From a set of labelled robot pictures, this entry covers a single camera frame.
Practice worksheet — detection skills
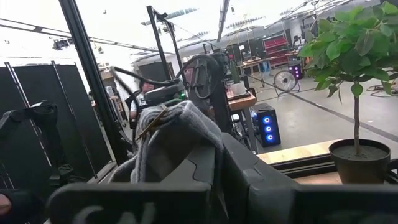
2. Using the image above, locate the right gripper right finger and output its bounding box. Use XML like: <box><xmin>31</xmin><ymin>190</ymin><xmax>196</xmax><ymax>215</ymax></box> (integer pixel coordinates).
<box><xmin>221</xmin><ymin>132</ymin><xmax>398</xmax><ymax>224</ymax></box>

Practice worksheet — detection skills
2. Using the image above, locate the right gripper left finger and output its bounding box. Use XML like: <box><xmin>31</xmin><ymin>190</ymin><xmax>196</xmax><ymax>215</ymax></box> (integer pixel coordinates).
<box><xmin>46</xmin><ymin>144</ymin><xmax>219</xmax><ymax>224</ymax></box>

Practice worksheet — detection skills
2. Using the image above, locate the blue-grey baseball cap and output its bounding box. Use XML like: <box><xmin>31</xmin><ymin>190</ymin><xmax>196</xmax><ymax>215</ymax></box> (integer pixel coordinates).
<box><xmin>108</xmin><ymin>100</ymin><xmax>224</xmax><ymax>184</ymax></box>

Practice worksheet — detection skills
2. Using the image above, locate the blue lit computer tower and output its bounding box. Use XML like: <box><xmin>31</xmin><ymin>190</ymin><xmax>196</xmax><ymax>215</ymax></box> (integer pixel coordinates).
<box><xmin>251</xmin><ymin>103</ymin><xmax>282</xmax><ymax>148</ymax></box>

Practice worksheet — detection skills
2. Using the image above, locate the person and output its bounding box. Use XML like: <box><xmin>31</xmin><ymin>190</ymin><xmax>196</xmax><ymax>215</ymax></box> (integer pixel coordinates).
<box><xmin>0</xmin><ymin>189</ymin><xmax>46</xmax><ymax>224</ymax></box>
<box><xmin>126</xmin><ymin>79</ymin><xmax>156</xmax><ymax>121</ymax></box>

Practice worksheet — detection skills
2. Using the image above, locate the wooden side desk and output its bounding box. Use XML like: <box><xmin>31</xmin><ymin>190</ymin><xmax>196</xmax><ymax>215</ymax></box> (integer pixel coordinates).
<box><xmin>226</xmin><ymin>91</ymin><xmax>259</xmax><ymax>153</ymax></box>

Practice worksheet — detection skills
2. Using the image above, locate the white floor fan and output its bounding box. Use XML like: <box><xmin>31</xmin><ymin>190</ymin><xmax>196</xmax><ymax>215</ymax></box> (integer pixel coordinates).
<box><xmin>273</xmin><ymin>70</ymin><xmax>301</xmax><ymax>97</ymax></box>

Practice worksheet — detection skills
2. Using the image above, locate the purple lit computer tower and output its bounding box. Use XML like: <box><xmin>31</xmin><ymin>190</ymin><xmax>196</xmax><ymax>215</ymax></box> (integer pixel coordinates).
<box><xmin>287</xmin><ymin>63</ymin><xmax>303</xmax><ymax>80</ymax></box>

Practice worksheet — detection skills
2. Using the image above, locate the cactus in white pot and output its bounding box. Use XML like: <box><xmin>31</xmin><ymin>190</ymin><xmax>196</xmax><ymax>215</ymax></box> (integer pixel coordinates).
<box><xmin>228</xmin><ymin>58</ymin><xmax>248</xmax><ymax>96</ymax></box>

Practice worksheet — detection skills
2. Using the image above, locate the black folding partition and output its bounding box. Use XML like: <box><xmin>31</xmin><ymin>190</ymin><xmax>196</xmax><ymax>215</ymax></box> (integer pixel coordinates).
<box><xmin>0</xmin><ymin>62</ymin><xmax>113</xmax><ymax>189</ymax></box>

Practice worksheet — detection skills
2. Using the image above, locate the green plant in black pot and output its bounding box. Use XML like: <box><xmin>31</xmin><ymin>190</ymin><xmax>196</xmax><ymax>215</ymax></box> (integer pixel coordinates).
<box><xmin>298</xmin><ymin>1</ymin><xmax>398</xmax><ymax>185</ymax></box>

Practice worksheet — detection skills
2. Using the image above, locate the red storage shelf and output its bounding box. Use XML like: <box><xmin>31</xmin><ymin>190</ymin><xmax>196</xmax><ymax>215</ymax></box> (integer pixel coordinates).
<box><xmin>263</xmin><ymin>34</ymin><xmax>290</xmax><ymax>68</ymax></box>

